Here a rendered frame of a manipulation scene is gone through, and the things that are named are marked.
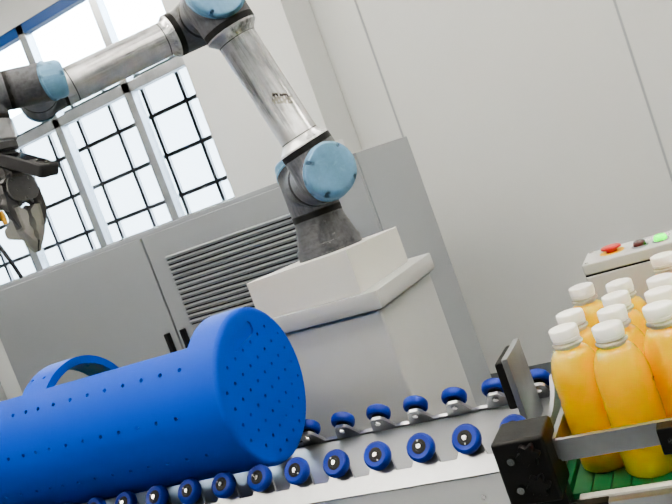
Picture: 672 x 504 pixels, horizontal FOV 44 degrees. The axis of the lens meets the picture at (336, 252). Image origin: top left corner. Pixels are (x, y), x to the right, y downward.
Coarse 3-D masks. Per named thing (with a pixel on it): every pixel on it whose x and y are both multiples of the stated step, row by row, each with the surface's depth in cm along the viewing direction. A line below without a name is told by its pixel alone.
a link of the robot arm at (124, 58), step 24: (168, 24) 175; (120, 48) 172; (144, 48) 174; (168, 48) 176; (192, 48) 179; (72, 72) 169; (96, 72) 170; (120, 72) 173; (72, 96) 170; (48, 120) 174
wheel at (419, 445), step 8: (408, 440) 126; (416, 440) 125; (424, 440) 125; (432, 440) 125; (408, 448) 126; (416, 448) 125; (424, 448) 124; (432, 448) 124; (416, 456) 124; (424, 456) 124; (432, 456) 124
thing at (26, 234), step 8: (16, 208) 153; (24, 216) 154; (24, 224) 153; (8, 232) 156; (16, 232) 155; (24, 232) 153; (32, 232) 154; (24, 240) 154; (32, 240) 154; (32, 248) 155
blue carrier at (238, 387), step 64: (256, 320) 149; (64, 384) 152; (128, 384) 143; (192, 384) 136; (256, 384) 144; (0, 448) 156; (64, 448) 149; (128, 448) 143; (192, 448) 138; (256, 448) 138
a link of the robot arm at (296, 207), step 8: (280, 160) 183; (280, 168) 182; (280, 176) 183; (288, 176) 179; (280, 184) 185; (288, 184) 179; (288, 192) 181; (288, 200) 184; (296, 200) 181; (336, 200) 184; (288, 208) 186; (296, 208) 183; (304, 208) 182; (312, 208) 181; (320, 208) 181; (296, 216) 183
